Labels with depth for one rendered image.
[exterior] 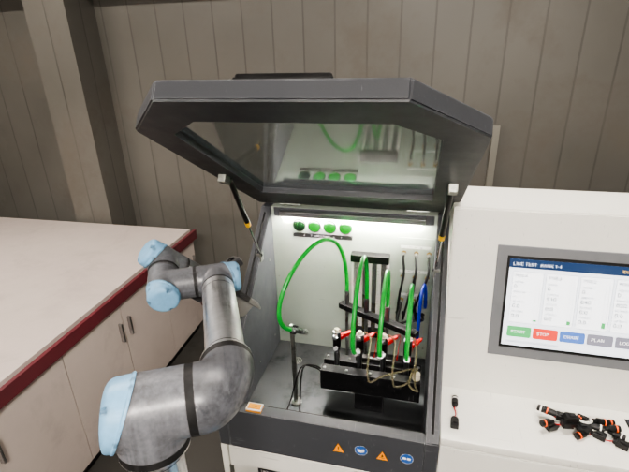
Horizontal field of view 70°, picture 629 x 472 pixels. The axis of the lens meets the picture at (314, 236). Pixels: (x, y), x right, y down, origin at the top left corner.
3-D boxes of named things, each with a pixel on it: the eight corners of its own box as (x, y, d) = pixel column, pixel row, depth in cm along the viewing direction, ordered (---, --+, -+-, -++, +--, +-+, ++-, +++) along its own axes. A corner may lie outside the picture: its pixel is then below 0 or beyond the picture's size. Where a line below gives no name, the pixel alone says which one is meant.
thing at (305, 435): (231, 445, 150) (226, 408, 143) (236, 435, 153) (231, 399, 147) (421, 482, 135) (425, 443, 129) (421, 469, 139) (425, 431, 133)
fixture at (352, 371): (320, 403, 161) (319, 369, 155) (327, 384, 170) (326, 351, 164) (417, 419, 153) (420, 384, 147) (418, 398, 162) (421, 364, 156)
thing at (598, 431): (539, 438, 126) (543, 423, 124) (533, 410, 135) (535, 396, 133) (632, 453, 121) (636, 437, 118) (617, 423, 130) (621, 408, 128)
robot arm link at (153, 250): (133, 271, 109) (136, 250, 115) (170, 290, 115) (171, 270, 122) (153, 250, 107) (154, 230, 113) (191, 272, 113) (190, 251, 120)
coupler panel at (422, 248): (393, 313, 173) (397, 240, 161) (394, 308, 176) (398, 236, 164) (428, 317, 170) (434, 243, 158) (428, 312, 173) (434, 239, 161)
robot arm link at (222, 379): (266, 382, 69) (236, 247, 112) (192, 396, 66) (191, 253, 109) (270, 436, 73) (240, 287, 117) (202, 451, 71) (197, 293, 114)
